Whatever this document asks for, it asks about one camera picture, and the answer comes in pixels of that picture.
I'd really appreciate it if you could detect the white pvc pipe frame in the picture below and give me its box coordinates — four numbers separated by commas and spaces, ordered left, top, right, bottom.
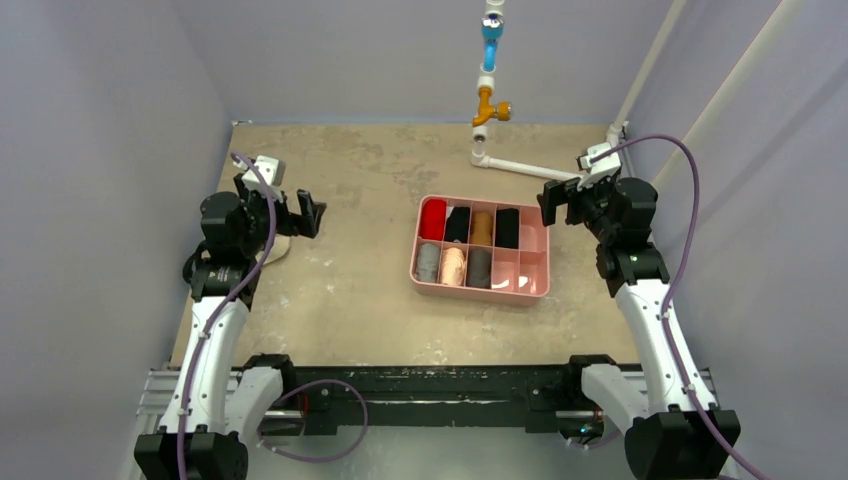
469, 0, 808, 193

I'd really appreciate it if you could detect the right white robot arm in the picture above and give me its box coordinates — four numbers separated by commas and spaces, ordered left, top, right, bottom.
537, 178, 741, 479

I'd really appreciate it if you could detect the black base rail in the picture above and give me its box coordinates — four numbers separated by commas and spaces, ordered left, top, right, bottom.
248, 355, 611, 444

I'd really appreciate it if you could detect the blue pipe valve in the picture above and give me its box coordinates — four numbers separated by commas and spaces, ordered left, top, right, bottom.
481, 13, 504, 73

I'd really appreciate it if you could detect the red rolled cloth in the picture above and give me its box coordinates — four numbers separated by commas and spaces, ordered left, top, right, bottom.
418, 198, 448, 241

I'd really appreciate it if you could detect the purple cable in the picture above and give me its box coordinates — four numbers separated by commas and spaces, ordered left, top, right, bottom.
563, 134, 776, 480
176, 152, 370, 480

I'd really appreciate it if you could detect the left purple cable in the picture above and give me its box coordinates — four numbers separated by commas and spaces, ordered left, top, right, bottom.
176, 152, 370, 480

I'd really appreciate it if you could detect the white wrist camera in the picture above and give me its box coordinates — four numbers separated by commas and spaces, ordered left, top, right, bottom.
577, 142, 621, 190
233, 155, 286, 192

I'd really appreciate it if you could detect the black rolled cloth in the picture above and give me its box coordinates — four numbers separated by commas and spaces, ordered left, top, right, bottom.
494, 208, 520, 249
443, 206, 471, 243

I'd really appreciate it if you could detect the pink divided organizer tray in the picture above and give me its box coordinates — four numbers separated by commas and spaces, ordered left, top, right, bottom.
409, 195, 550, 306

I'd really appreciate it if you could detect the peach rolled cloth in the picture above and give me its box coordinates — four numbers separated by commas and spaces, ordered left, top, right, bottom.
439, 247, 467, 287

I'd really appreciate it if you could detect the orange pipe valve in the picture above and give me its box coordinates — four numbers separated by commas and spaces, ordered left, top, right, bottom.
471, 86, 512, 128

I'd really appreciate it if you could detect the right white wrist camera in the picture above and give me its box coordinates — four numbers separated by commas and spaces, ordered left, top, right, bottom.
577, 142, 621, 190

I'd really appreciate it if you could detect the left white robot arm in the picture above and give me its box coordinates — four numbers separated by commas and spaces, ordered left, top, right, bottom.
133, 174, 327, 479

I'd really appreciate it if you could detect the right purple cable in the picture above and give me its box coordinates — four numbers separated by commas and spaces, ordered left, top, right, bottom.
563, 134, 776, 480

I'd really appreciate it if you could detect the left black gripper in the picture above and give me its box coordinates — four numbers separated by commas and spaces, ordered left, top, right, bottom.
234, 174, 323, 256

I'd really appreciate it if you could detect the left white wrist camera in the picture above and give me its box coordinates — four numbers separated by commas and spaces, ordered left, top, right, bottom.
233, 155, 286, 192

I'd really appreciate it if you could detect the brown rolled cloth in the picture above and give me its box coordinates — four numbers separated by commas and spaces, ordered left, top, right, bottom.
469, 211, 494, 246

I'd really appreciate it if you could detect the dark grey rolled cloth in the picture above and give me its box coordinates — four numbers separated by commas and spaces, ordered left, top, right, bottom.
465, 248, 493, 289

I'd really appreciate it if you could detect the aluminium extrusion frame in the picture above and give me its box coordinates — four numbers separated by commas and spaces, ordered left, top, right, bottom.
119, 368, 730, 480

